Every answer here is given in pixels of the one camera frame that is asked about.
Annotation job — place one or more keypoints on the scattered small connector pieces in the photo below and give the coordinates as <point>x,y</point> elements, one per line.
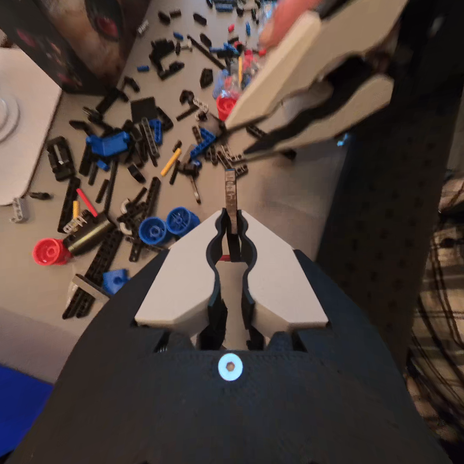
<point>223,6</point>

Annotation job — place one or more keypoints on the long yellow axle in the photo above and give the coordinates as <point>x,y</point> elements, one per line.
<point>171,162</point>

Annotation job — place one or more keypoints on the black square panel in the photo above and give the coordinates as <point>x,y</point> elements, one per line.
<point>143,110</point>

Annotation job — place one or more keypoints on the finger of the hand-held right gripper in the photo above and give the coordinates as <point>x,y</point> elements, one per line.
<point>308,61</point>
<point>348,112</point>

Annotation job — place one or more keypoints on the red wheel hub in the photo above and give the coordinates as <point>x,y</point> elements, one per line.
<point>49,252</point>
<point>226,108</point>

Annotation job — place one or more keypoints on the white cross connector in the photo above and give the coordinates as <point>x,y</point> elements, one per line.
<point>74,225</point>

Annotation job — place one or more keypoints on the person's plaid shirt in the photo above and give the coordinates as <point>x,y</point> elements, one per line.
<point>438,326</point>

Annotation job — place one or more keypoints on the person's right hand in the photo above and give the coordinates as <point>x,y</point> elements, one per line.
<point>286,21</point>

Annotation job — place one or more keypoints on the black rectangular frame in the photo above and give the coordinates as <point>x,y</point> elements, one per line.
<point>50,159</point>

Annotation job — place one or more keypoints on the blue short beam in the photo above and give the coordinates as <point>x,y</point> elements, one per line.
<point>156,130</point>

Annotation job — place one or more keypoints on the light grey block piece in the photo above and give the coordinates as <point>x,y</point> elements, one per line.
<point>20,210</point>

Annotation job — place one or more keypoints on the clear bag of small parts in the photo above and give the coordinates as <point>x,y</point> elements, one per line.
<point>232,79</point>

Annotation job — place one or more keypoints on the small blue curved piece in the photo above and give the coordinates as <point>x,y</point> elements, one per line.
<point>102,165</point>

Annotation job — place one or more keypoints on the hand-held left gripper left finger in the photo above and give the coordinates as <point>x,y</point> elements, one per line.
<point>177,290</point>

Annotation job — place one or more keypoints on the pile of black beam pieces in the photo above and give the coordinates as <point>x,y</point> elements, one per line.
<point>98,268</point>

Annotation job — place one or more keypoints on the grey straight beam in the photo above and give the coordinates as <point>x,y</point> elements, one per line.
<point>149,137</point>

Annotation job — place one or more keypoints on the small clear bag scrap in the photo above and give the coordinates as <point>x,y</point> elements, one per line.
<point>343,139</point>

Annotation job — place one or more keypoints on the grey desk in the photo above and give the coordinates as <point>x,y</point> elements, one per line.
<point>290,203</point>

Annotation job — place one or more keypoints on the light grey pin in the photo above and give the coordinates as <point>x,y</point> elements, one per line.
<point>143,27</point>

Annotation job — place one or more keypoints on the silver curved pipe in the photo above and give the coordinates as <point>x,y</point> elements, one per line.
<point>124,206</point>
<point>125,228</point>

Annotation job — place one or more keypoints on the light grey connector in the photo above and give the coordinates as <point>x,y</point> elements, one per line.
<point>202,107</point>

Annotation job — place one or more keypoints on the black angled beam assembly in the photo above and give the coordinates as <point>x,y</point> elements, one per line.
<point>231,192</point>

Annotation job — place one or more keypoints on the blue labelled storage bin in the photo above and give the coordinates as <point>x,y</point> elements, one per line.
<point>21,409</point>

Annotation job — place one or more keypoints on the short yellow axle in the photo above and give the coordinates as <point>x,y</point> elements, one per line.
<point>75,209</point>

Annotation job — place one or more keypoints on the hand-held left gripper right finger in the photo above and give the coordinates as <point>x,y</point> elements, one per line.
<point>286,290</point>

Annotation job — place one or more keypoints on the blue wheel hub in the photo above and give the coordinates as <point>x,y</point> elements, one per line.
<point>154,232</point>
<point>181,221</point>

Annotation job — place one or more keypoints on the blue curved panel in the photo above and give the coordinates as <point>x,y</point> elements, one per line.
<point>108,145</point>

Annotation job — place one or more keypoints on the blue angled beam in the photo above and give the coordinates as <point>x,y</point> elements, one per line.
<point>205,139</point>

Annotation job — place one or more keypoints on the grey angled beam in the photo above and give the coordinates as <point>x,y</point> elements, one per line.
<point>232,157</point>

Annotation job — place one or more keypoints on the printed toy truck box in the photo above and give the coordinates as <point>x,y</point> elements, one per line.
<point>72,36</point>

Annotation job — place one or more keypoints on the black cylinder motor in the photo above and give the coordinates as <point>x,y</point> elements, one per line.
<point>90,235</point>

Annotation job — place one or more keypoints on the blue holed panel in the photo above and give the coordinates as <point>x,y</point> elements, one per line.
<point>116,281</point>

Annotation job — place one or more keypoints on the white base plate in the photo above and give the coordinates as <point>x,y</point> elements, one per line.
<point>32,145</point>

